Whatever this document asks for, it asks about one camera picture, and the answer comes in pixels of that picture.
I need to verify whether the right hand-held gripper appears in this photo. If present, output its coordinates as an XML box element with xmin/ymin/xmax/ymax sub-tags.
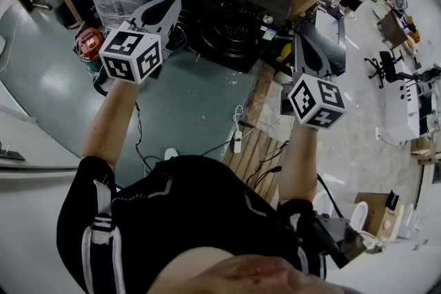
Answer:
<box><xmin>280</xmin><ymin>33</ymin><xmax>347</xmax><ymax>130</ymax></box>

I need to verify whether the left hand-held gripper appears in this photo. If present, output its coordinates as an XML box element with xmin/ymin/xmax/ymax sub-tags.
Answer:
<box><xmin>99</xmin><ymin>0</ymin><xmax>183</xmax><ymax>85</ymax></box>

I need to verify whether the person's left forearm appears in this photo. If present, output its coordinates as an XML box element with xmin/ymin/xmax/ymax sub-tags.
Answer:
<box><xmin>81</xmin><ymin>78</ymin><xmax>141</xmax><ymax>174</ymax></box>

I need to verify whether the person's right forearm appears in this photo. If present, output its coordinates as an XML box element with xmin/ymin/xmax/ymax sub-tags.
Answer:
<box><xmin>277</xmin><ymin>120</ymin><xmax>320</xmax><ymax>208</ymax></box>

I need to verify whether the black side table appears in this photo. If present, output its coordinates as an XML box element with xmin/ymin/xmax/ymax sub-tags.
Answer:
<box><xmin>292</xmin><ymin>6</ymin><xmax>347</xmax><ymax>77</ymax></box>

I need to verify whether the yellow box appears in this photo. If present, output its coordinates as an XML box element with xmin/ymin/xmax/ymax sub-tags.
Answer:
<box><xmin>280</xmin><ymin>43</ymin><xmax>294</xmax><ymax>63</ymax></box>

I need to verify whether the black office chair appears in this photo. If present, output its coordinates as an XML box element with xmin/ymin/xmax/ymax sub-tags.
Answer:
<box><xmin>364</xmin><ymin>50</ymin><xmax>404</xmax><ymax>90</ymax></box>

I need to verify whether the brown wooden table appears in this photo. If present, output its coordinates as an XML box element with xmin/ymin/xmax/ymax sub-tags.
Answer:
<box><xmin>377</xmin><ymin>8</ymin><xmax>420</xmax><ymax>53</ymax></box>

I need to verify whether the white desk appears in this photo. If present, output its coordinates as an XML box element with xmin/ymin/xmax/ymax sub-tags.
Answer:
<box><xmin>384</xmin><ymin>62</ymin><xmax>422</xmax><ymax>143</ymax></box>

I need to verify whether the white power strip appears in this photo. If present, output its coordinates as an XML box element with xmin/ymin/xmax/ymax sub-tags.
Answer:
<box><xmin>233</xmin><ymin>125</ymin><xmax>244</xmax><ymax>154</ymax></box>

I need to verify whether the wooden slat pallet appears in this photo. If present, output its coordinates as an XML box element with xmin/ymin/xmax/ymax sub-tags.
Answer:
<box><xmin>222</xmin><ymin>127</ymin><xmax>287</xmax><ymax>208</ymax></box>

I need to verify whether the white toilet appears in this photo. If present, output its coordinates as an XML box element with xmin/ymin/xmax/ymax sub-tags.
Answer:
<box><xmin>311</xmin><ymin>188</ymin><xmax>337</xmax><ymax>221</ymax></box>
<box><xmin>348</xmin><ymin>200</ymin><xmax>383</xmax><ymax>254</ymax></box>

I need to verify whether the small black box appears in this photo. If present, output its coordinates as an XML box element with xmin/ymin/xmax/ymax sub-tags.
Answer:
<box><xmin>385</xmin><ymin>189</ymin><xmax>401</xmax><ymax>209</ymax></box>

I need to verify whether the person's black clothing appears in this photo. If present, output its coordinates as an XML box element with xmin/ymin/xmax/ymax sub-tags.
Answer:
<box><xmin>57</xmin><ymin>154</ymin><xmax>328</xmax><ymax>294</ymax></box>

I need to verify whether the person's face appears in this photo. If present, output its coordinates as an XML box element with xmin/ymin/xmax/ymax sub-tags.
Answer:
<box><xmin>147</xmin><ymin>246</ymin><xmax>366</xmax><ymax>294</ymax></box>

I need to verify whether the black cable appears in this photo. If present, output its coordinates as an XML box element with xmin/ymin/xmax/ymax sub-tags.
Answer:
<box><xmin>316</xmin><ymin>174</ymin><xmax>346</xmax><ymax>218</ymax></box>

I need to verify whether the grey and black recorder box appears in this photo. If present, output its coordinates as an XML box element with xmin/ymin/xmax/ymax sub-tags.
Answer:
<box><xmin>311</xmin><ymin>213</ymin><xmax>368</xmax><ymax>269</ymax></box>

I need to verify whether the grey shoulder strap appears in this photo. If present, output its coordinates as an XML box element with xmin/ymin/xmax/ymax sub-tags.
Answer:
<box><xmin>81</xmin><ymin>178</ymin><xmax>127</xmax><ymax>294</ymax></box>

